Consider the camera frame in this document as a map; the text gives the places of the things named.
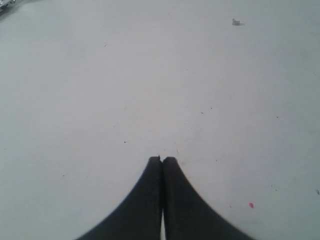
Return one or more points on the small clear plastic scrap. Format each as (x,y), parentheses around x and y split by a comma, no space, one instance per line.
(237,22)

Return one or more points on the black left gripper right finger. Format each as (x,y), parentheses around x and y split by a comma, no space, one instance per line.
(186,215)

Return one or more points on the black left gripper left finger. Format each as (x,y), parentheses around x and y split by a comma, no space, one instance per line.
(139,215)

